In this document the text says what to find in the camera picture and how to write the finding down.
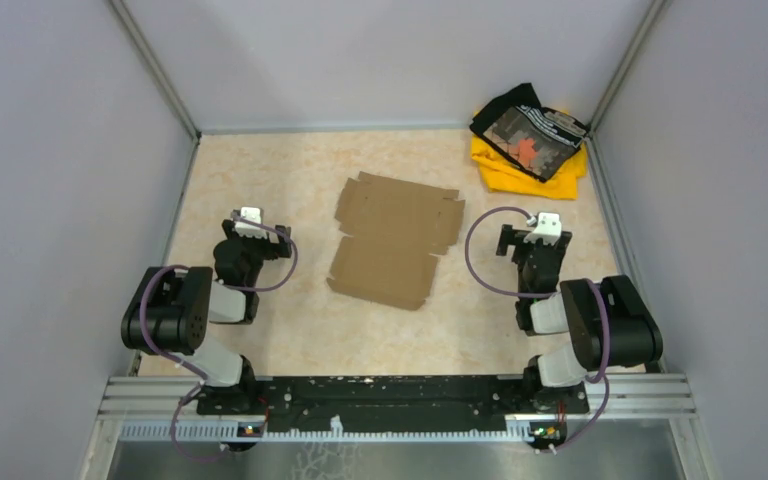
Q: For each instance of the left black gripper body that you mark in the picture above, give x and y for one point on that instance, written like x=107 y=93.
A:
x=258 y=249

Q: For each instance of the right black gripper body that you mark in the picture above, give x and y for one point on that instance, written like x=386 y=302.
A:
x=523 y=249

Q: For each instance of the brown cardboard box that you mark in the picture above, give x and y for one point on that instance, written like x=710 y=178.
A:
x=394 y=234

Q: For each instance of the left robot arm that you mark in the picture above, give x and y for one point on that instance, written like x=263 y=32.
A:
x=173 y=306

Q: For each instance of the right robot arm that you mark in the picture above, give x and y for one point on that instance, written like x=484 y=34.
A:
x=608 y=323

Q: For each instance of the yellow folded cloth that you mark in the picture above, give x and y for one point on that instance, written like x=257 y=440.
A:
x=501 y=177

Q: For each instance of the black printed folded shirt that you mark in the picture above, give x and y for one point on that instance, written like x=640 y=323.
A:
x=532 y=138

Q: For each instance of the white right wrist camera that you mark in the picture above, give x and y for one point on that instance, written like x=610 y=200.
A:
x=545 y=227

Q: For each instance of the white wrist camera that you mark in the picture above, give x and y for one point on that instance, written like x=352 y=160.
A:
x=247 y=222
x=545 y=227

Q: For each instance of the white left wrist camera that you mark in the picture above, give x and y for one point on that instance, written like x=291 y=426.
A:
x=247 y=222

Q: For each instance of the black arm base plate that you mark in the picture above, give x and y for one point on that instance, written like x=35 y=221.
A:
x=398 y=404

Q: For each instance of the aluminium front rail frame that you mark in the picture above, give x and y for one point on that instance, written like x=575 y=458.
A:
x=152 y=409

